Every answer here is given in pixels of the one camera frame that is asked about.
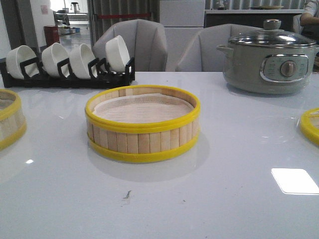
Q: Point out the white bowl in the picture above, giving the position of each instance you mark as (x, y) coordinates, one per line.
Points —
(15, 57)
(51, 56)
(117, 54)
(79, 59)

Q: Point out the seated person at right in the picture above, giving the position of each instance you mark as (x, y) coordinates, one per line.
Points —
(309, 20)

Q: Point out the grey chair left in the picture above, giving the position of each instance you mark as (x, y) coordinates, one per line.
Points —
(145, 41)

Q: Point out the white cabinet background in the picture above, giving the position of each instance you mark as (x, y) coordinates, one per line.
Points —
(181, 20)

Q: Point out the grey electric cooking pot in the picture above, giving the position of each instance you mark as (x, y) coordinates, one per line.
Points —
(268, 70)

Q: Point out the bamboo steamer drawer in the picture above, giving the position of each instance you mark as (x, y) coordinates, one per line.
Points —
(12, 120)
(143, 142)

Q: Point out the white bowl right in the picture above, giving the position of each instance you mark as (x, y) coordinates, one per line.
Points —
(117, 54)

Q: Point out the woven bamboo steamer lid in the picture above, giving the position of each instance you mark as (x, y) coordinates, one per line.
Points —
(309, 125)

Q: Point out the black dish rack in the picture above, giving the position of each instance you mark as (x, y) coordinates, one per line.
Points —
(100, 75)

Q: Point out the white bowl far left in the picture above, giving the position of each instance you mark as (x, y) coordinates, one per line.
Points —
(15, 57)

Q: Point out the red cylindrical bin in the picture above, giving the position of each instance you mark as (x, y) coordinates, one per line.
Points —
(51, 34)

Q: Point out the grey chair right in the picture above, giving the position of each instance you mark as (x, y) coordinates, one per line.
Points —
(201, 55)

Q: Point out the white steamer liner paper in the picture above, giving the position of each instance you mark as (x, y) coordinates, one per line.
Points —
(146, 108)

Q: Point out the grey chair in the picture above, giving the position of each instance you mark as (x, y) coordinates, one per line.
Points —
(201, 55)
(145, 41)

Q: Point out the glass pot lid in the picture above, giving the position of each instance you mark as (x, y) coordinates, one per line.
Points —
(272, 36)

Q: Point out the dark counter with shelf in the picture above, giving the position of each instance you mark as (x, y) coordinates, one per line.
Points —
(250, 17)

